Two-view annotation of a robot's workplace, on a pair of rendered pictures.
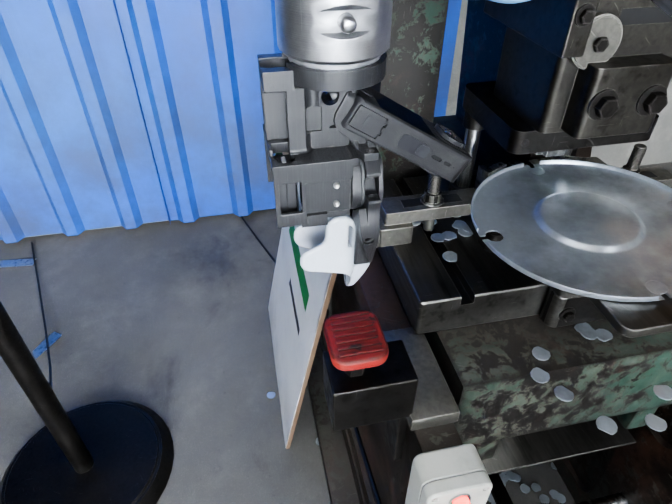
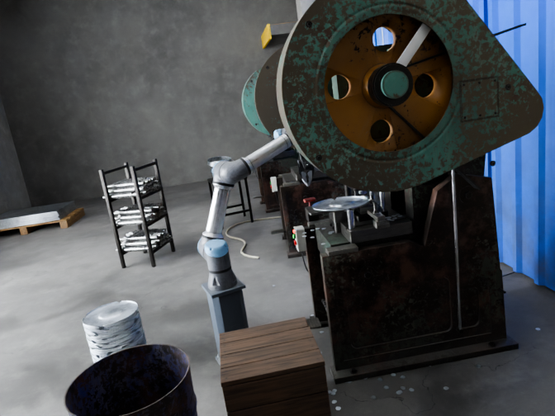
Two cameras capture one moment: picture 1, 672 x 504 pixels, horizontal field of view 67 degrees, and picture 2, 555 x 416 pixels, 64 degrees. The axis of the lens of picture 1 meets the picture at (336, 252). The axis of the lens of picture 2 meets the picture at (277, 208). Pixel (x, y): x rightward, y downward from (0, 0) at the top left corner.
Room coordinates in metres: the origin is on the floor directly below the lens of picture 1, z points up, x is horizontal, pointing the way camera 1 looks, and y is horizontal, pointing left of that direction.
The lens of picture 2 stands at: (0.48, -2.51, 1.33)
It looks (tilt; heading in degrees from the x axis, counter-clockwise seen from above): 14 degrees down; 97
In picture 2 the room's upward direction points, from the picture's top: 8 degrees counter-clockwise
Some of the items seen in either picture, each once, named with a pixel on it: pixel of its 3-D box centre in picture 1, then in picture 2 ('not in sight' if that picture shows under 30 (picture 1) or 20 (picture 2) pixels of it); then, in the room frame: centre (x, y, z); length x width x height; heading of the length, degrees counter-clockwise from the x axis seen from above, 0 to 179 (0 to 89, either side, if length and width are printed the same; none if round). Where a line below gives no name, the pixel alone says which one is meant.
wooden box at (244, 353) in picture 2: not in sight; (272, 382); (0.15, -0.88, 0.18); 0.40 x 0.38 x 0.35; 14
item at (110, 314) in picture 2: not in sight; (111, 313); (-0.79, -0.41, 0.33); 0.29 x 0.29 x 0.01
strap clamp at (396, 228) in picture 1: (426, 200); not in sight; (0.61, -0.13, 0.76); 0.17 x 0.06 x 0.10; 102
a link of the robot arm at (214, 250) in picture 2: not in sight; (216, 254); (-0.13, -0.42, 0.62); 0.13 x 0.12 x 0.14; 120
